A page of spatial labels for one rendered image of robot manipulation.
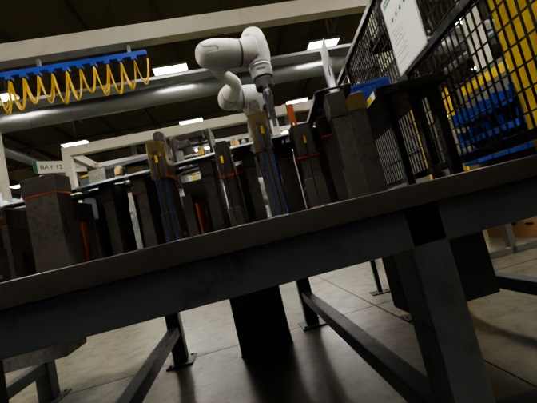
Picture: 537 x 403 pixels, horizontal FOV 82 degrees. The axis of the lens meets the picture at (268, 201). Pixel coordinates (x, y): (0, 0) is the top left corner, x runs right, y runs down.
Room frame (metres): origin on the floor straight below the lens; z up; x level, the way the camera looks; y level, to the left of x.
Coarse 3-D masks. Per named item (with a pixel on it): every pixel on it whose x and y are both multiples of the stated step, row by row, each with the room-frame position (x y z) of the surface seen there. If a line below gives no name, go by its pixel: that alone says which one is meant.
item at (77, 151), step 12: (276, 108) 7.27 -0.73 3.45; (300, 108) 7.34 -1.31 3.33; (204, 120) 7.04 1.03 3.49; (216, 120) 7.08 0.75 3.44; (228, 120) 7.11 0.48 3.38; (240, 120) 7.15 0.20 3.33; (144, 132) 6.86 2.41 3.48; (168, 132) 6.93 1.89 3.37; (180, 132) 6.96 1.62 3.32; (84, 144) 6.69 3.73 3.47; (96, 144) 6.73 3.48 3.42; (108, 144) 6.76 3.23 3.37; (120, 144) 6.79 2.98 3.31; (132, 144) 6.88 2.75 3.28; (72, 156) 6.73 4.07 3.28; (84, 156) 7.40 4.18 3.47; (192, 156) 8.98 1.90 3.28; (192, 180) 12.36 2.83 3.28
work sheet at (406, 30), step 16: (384, 0) 1.15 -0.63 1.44; (400, 0) 1.04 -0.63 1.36; (384, 16) 1.18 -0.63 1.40; (400, 16) 1.07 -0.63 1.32; (416, 16) 0.98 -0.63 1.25; (400, 32) 1.10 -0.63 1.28; (416, 32) 1.01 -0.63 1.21; (400, 48) 1.13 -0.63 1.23; (416, 48) 1.03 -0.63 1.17; (400, 64) 1.16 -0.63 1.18
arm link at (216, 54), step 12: (204, 48) 1.08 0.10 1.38; (216, 48) 1.08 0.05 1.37; (228, 48) 1.09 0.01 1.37; (240, 48) 1.11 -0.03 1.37; (204, 60) 1.09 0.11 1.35; (216, 60) 1.10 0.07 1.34; (228, 60) 1.11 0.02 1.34; (240, 60) 1.14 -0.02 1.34; (216, 72) 1.18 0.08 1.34; (228, 72) 1.33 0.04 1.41; (228, 84) 1.40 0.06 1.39; (240, 84) 1.48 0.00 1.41; (228, 96) 1.58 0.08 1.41
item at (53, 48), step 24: (312, 0) 3.85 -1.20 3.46; (336, 0) 3.89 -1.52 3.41; (360, 0) 3.93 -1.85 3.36; (144, 24) 3.57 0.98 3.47; (168, 24) 3.61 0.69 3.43; (192, 24) 3.64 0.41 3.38; (216, 24) 3.68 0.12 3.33; (240, 24) 3.72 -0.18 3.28; (264, 24) 3.82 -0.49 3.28; (0, 48) 3.36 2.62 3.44; (24, 48) 3.39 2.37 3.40; (48, 48) 3.42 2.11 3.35; (72, 48) 3.46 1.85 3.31; (96, 48) 3.52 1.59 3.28; (120, 48) 3.62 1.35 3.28
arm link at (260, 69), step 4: (264, 60) 1.15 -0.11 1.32; (256, 64) 1.14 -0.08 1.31; (260, 64) 1.14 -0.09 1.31; (264, 64) 1.15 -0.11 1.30; (268, 64) 1.16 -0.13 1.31; (252, 68) 1.16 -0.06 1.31; (256, 68) 1.15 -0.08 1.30; (260, 68) 1.15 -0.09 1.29; (264, 68) 1.14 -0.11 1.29; (268, 68) 1.15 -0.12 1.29; (252, 72) 1.16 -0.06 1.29; (256, 72) 1.15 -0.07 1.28; (260, 72) 1.15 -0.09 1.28; (264, 72) 1.15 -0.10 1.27; (268, 72) 1.15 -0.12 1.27; (272, 72) 1.18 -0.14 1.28; (252, 76) 1.17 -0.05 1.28; (256, 76) 1.15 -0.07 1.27; (260, 76) 1.16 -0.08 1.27; (272, 76) 1.18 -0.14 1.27
